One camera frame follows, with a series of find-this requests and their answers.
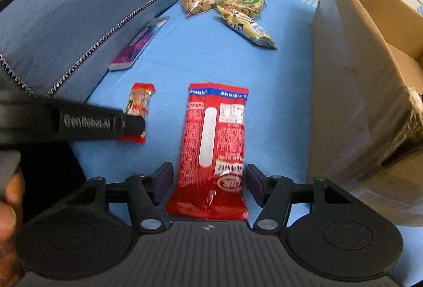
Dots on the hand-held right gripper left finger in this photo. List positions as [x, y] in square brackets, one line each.
[163, 181]

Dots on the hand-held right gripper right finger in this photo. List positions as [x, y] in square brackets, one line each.
[256, 186]

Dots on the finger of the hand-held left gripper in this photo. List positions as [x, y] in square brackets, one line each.
[134, 125]

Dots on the small red-ended snack bar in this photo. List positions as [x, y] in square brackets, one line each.
[140, 98]

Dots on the large red wafer packet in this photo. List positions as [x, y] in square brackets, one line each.
[211, 128]

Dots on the purple chocolate bar packet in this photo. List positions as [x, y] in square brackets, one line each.
[138, 42]

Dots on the cardboard box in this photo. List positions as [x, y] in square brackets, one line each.
[347, 75]

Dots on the person's left hand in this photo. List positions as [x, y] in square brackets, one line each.
[8, 227]

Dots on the cream blue fan-print sheet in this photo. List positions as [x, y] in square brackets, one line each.
[281, 92]

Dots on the yellow candy bar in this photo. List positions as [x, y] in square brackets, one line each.
[251, 29]

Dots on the round cereal cake green label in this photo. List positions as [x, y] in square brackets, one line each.
[241, 2]

